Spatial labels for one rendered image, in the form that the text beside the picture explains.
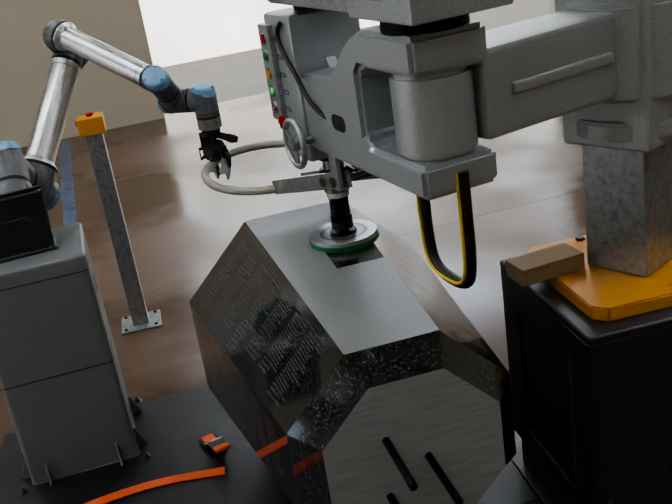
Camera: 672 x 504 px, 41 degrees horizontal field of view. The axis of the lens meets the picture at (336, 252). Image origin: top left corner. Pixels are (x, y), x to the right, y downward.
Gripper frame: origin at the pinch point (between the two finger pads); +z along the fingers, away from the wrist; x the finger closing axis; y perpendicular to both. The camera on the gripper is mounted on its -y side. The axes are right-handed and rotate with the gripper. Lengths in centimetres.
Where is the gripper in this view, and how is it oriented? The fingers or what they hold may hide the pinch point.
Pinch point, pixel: (223, 175)
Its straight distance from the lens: 358.8
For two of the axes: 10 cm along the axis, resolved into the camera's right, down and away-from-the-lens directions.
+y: -5.5, 4.3, -7.2
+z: 1.3, 8.9, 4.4
